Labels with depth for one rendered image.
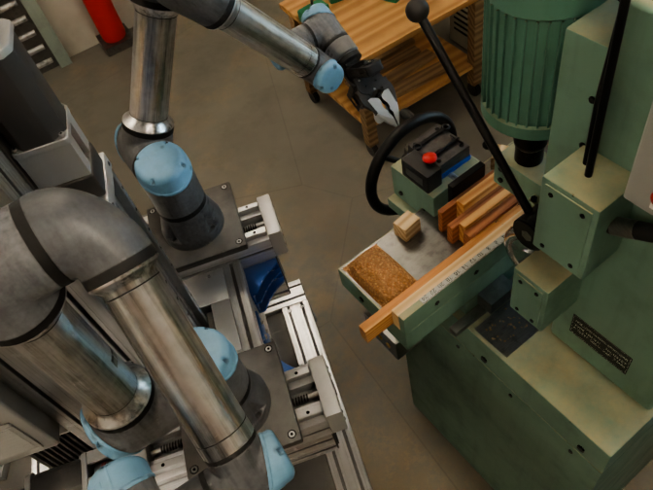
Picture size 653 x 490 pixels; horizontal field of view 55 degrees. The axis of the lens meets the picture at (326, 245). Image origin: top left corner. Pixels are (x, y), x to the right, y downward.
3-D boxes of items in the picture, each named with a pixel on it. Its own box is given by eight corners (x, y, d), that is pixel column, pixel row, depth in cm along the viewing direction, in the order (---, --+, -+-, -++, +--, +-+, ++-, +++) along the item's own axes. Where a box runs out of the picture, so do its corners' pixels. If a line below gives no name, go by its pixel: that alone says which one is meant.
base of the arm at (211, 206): (168, 259, 147) (152, 233, 139) (160, 214, 157) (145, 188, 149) (229, 237, 148) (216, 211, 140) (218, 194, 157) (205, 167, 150)
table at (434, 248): (509, 119, 153) (511, 100, 148) (616, 183, 135) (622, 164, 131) (314, 259, 137) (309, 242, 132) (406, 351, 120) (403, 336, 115)
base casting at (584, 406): (528, 181, 157) (531, 155, 150) (751, 329, 124) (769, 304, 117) (393, 283, 145) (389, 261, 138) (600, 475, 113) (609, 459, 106)
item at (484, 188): (518, 176, 134) (520, 152, 128) (525, 181, 133) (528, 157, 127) (456, 222, 129) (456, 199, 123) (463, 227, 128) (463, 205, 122)
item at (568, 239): (568, 215, 95) (583, 143, 83) (619, 249, 90) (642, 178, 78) (530, 246, 93) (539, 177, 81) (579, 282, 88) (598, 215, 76)
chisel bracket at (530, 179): (517, 167, 124) (520, 136, 117) (574, 205, 116) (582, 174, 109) (491, 187, 122) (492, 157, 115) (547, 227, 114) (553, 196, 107)
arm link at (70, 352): (200, 429, 109) (33, 240, 66) (123, 477, 106) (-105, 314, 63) (176, 376, 116) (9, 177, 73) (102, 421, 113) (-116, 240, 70)
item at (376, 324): (601, 151, 134) (603, 137, 131) (608, 155, 133) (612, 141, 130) (360, 335, 117) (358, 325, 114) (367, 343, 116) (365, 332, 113)
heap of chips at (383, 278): (376, 243, 129) (374, 232, 126) (422, 285, 121) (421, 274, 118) (342, 268, 127) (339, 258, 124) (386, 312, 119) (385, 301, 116)
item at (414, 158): (437, 136, 137) (437, 117, 132) (474, 160, 130) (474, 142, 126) (393, 167, 133) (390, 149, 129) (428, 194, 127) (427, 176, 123)
